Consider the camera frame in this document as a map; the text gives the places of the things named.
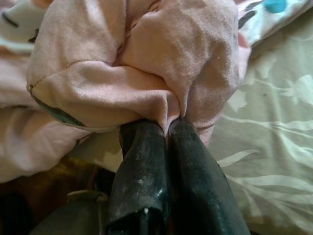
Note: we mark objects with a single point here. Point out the pink bear print quilt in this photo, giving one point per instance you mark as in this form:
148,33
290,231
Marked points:
97,85

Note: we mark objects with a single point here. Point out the beige floral bedsheet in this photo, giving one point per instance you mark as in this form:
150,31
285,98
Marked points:
269,147

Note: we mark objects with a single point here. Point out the silver robot right leg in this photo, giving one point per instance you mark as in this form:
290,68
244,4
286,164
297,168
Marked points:
68,218

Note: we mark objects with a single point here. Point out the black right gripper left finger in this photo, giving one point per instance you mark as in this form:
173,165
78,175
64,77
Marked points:
141,176

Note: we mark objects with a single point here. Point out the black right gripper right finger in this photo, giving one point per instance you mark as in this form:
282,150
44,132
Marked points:
195,191

